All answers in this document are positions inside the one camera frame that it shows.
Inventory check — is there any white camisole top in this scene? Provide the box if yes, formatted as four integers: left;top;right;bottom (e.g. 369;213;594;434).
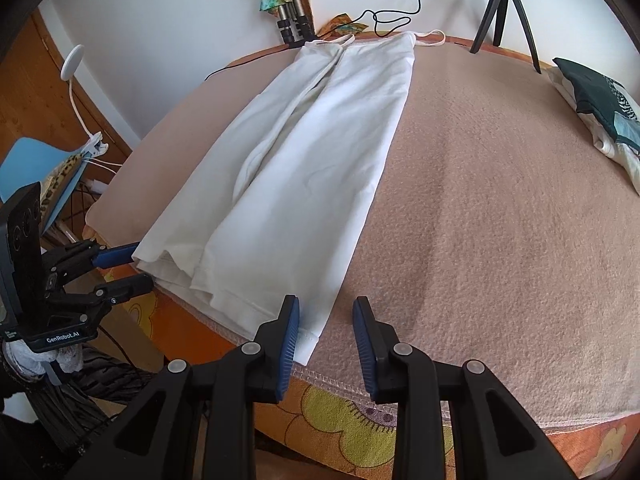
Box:
134;32;424;364

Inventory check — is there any striped sleeve forearm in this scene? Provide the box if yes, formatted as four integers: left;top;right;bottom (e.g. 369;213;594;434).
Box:
1;344;155;479

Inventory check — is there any white gloved left hand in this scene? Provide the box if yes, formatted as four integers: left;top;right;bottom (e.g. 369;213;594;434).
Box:
2;340;84;380

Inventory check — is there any leopard print cloth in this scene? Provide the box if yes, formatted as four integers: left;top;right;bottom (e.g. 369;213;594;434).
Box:
40;153;82;214

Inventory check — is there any white clip desk lamp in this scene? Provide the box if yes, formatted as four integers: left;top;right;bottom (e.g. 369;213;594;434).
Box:
60;44;122;174

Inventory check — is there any orange floral bedsheet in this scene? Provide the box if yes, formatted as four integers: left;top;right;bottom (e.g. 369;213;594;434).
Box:
103;290;639;479

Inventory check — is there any light blue chair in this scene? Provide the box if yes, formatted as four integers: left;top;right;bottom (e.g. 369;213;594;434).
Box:
1;138;88;233

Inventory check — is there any wooden door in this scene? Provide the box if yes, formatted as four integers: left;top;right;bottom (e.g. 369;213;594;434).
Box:
0;10;131;162

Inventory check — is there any pink bed blanket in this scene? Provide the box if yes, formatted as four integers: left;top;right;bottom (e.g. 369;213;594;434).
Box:
294;44;639;428

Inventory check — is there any folded silver tripod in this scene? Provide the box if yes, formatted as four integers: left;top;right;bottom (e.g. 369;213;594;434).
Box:
285;0;317;42

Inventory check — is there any colourful orange scarf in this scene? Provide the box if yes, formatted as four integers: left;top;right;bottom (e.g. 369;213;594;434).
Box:
260;0;368;47

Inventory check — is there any folded green white garment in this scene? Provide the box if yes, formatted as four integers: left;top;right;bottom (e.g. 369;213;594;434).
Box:
546;58;640;193

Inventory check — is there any black mini tripod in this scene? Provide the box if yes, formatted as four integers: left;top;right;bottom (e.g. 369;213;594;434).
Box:
470;0;541;74

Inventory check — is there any black power cable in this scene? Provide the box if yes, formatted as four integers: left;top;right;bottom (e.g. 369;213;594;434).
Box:
203;0;474;83

